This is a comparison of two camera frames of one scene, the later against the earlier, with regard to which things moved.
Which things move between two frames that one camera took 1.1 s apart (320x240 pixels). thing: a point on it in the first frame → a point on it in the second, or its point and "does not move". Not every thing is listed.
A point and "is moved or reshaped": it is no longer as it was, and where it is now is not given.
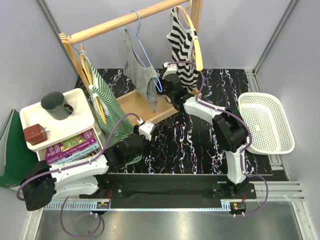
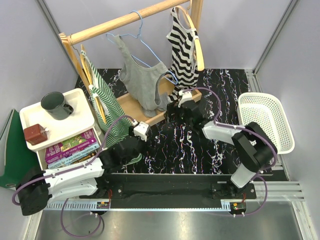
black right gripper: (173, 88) → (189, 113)
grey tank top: (143, 79) is moved or reshaped
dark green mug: (53, 104) does not move
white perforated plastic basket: (271, 132) does not move
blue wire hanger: (147, 57) is moved or reshaped
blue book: (71, 157) does not move
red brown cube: (35, 134) does not move
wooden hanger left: (87, 67) does not move
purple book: (70, 146) does not move
